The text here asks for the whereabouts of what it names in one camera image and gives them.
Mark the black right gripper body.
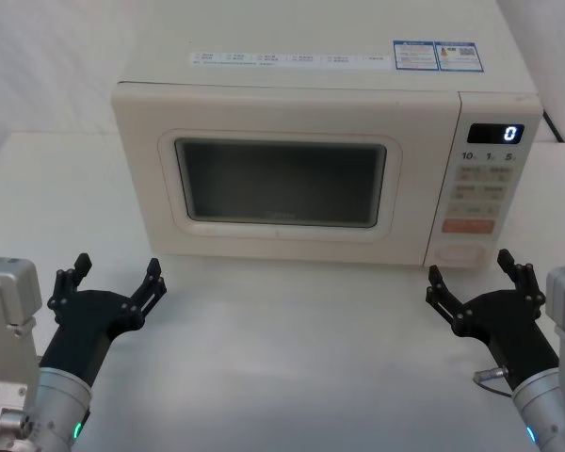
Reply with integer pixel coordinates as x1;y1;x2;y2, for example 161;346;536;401
453;288;561;393

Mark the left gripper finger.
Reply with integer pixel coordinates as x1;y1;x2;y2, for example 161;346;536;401
121;257;168;329
46;252;93;323

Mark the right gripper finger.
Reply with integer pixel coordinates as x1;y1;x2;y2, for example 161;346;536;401
496;249;546;311
425;264;475;331

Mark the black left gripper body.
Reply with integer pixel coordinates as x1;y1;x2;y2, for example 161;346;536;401
38;289;146;388

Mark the white table cloth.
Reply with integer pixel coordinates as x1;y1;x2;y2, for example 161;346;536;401
0;131;565;452

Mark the cream microwave oven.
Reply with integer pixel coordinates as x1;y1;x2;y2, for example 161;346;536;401
111;0;545;271

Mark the white curtain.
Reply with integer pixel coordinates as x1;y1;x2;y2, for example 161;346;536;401
0;0;565;145

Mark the thin cable with silver plug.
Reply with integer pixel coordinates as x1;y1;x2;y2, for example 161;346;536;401
473;368;517;399

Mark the black power cable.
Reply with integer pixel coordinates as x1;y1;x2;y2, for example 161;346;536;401
542;109;565;142

